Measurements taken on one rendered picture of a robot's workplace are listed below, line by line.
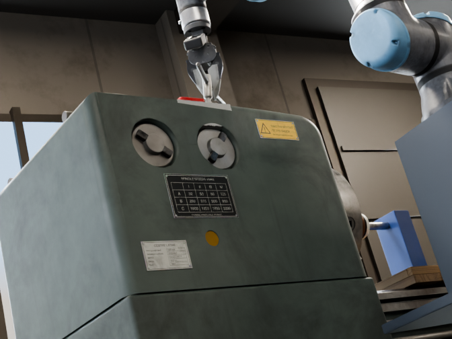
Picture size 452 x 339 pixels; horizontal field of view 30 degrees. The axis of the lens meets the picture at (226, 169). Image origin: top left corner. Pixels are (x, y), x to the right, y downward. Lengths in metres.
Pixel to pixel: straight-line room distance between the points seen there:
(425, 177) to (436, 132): 0.09
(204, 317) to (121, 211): 0.23
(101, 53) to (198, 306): 3.29
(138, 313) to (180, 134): 0.39
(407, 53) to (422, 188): 0.27
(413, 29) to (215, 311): 0.67
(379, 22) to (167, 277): 0.64
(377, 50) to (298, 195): 0.34
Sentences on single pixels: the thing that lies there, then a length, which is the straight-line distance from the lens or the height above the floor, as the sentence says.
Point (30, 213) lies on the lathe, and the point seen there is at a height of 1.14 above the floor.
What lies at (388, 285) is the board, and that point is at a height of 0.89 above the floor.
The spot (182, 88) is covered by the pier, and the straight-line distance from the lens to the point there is 4.64.
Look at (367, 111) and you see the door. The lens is 5.44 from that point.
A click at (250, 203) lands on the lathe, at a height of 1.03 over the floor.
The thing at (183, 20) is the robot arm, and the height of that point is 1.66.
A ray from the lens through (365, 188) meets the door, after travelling 5.11.
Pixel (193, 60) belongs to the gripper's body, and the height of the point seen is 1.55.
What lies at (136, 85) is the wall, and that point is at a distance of 4.66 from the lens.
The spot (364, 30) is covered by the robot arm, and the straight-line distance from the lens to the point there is 1.71.
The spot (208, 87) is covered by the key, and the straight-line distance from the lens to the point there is 2.09.
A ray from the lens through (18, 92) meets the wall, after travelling 4.37.
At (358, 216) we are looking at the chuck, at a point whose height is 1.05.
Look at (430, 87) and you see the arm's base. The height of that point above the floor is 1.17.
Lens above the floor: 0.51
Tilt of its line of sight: 21 degrees up
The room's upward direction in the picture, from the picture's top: 15 degrees counter-clockwise
